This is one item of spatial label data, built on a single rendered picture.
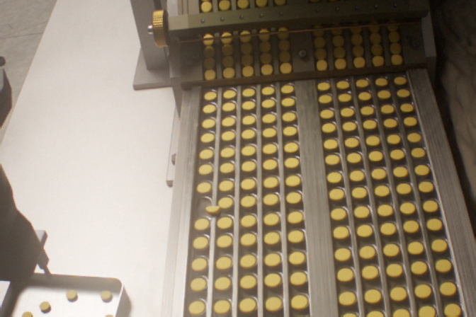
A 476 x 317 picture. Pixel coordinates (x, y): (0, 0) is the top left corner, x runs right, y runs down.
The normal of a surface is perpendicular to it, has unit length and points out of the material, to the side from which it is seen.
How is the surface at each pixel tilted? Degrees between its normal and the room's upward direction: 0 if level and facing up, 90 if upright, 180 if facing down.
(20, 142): 0
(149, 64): 90
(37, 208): 0
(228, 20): 38
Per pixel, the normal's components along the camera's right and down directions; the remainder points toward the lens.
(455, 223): -0.12, -0.73
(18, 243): 0.88, -0.25
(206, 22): -0.11, -0.16
